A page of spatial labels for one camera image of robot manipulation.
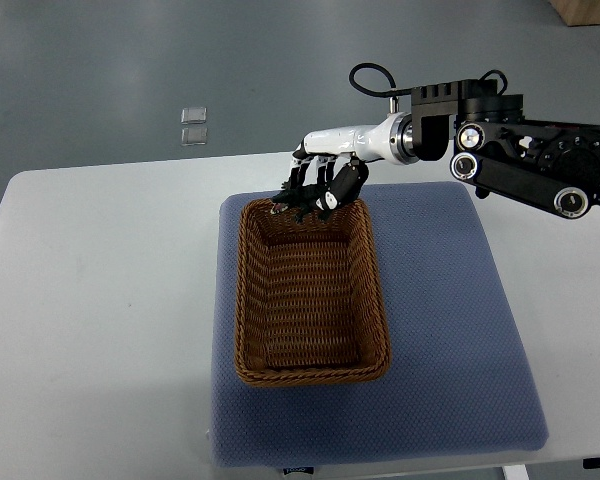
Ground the lower floor socket plate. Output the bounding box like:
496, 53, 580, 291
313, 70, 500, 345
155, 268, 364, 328
181, 126, 208, 146

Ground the wooden box corner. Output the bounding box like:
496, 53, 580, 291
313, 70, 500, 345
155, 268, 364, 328
549, 0, 600, 27

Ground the blue-grey foam mat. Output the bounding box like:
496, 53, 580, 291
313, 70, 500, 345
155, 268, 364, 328
210, 182, 549, 468

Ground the brown wicker basket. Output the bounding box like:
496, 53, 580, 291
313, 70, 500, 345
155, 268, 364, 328
234, 199, 391, 387

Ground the upper floor socket plate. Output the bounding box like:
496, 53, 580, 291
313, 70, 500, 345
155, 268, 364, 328
180, 107, 207, 125

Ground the dark toy crocodile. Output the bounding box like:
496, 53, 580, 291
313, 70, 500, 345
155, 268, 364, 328
270, 184, 331, 224

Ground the black cable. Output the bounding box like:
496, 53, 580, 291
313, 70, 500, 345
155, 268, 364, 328
348, 62, 414, 101

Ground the floor socket plate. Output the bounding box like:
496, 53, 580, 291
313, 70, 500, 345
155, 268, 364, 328
181, 126, 208, 146
180, 107, 207, 125

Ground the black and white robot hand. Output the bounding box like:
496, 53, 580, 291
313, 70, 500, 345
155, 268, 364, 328
281, 112, 417, 214

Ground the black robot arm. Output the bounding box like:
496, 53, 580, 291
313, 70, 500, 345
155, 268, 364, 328
410, 78, 600, 219

